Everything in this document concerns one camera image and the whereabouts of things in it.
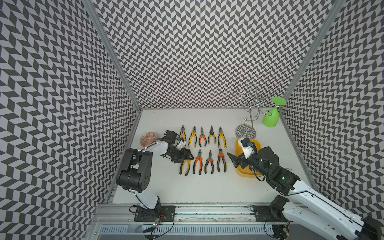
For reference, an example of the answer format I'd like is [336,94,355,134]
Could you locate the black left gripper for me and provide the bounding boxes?
[165,146,193,163]

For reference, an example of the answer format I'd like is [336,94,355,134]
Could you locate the yellow black pliers front row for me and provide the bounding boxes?
[179,158,192,177]

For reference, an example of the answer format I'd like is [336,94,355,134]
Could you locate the orange black diagonal cutters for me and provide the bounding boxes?
[217,149,227,173]

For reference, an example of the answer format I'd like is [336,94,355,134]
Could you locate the orange black long-nose pliers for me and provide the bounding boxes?
[204,150,215,175]

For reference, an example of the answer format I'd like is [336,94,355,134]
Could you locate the orange black needle-nose pliers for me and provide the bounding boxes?
[199,127,207,147]

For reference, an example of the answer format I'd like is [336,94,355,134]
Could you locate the large yellow black pliers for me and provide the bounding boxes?
[218,127,227,149]

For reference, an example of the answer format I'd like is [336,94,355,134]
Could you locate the small yellow needle-nose pliers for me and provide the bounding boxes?
[208,126,217,145]

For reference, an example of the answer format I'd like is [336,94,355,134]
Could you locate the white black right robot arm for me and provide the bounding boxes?
[228,146,384,240]

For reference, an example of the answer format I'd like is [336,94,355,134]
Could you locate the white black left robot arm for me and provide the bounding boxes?
[116,130,192,211]

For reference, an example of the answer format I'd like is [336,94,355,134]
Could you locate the yellow plastic storage box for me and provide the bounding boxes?
[235,139,262,178]

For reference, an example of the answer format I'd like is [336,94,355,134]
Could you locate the green plastic wine glass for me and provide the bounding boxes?
[262,97,287,128]

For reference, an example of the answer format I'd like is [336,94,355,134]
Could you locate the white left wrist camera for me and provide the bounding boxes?
[176,138,187,150]

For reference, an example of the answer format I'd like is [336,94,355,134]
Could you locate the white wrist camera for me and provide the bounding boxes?
[238,138,257,159]
[176,138,187,150]

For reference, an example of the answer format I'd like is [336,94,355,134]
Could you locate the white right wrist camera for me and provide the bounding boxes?
[238,138,257,159]

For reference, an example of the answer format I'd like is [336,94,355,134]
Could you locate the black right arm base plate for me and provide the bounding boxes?
[250,205,289,223]

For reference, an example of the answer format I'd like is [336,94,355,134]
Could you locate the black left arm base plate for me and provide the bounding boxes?
[130,206,176,223]

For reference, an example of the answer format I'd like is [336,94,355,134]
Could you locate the aluminium front rail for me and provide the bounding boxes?
[89,202,346,240]

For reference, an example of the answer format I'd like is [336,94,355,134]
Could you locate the chrome wire glass stand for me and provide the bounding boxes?
[235,84,272,139]

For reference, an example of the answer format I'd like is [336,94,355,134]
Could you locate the aluminium corner post left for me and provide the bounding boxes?
[82,0,142,112]

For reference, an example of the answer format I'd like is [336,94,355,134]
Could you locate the aluminium corner post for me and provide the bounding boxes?
[82,0,142,112]
[284,0,347,100]

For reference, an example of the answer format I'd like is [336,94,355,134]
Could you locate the aluminium corner post right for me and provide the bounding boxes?
[284,0,347,100]

